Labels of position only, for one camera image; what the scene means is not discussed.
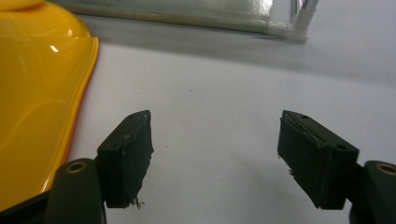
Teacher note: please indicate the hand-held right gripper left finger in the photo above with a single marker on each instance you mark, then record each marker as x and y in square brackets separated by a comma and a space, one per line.
[124, 161]

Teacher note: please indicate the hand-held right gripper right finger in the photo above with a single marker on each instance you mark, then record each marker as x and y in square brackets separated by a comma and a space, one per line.
[314, 161]

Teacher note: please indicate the yellow rubber rain boot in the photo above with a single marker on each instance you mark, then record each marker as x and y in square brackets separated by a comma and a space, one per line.
[37, 93]

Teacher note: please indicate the clear two-tier shoe rack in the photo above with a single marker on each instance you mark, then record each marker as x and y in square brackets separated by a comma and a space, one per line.
[186, 9]

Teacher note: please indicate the wooden framed white board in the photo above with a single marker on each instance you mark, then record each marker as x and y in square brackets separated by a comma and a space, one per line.
[218, 93]

